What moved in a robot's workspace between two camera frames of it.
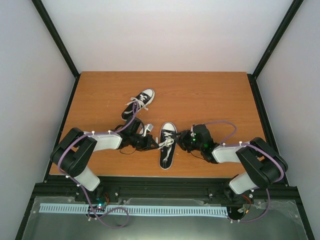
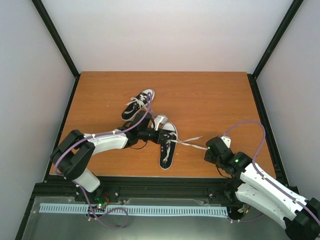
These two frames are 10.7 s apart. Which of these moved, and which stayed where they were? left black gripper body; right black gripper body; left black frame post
Moved: left black gripper body; right black gripper body
Stayed: left black frame post
